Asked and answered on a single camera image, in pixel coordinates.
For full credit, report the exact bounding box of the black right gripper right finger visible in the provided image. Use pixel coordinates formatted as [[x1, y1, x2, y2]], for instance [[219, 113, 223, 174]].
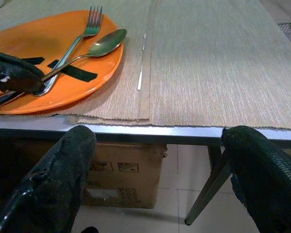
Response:
[[222, 125, 291, 233]]

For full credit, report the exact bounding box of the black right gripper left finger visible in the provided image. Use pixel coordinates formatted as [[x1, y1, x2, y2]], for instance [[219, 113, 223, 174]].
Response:
[[0, 125, 97, 233]]

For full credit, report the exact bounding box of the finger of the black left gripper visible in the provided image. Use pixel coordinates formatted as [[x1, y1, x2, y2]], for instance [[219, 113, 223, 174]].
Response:
[[0, 50, 45, 79], [0, 62, 44, 94]]

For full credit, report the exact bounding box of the silver metal fork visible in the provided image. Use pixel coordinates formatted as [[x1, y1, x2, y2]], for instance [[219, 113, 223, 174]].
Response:
[[33, 6, 104, 97]]

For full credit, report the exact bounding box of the silver metal spoon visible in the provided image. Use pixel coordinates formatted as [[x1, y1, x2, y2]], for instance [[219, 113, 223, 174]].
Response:
[[41, 28, 128, 82]]

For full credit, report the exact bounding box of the short black tape strip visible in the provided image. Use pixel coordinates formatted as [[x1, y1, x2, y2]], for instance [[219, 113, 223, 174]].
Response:
[[21, 56, 45, 65]]

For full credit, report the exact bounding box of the orange plate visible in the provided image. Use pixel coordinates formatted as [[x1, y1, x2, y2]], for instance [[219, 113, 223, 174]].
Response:
[[0, 10, 125, 115]]

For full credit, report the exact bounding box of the upright dark table leg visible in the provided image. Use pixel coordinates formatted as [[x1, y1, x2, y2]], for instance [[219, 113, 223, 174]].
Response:
[[208, 145, 223, 172]]

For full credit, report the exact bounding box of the slanted dark table leg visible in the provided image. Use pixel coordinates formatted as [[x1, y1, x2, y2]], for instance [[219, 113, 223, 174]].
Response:
[[185, 149, 233, 225]]

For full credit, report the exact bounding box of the long black tape strip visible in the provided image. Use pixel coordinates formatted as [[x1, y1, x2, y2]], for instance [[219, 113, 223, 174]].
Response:
[[47, 60, 98, 83]]

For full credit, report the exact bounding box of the brown cardboard box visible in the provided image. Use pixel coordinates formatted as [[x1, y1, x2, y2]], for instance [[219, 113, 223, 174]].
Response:
[[82, 142, 168, 210]]

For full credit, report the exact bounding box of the beige woven placemat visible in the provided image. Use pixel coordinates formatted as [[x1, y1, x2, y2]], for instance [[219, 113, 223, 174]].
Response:
[[67, 0, 291, 132], [0, 0, 158, 122]]

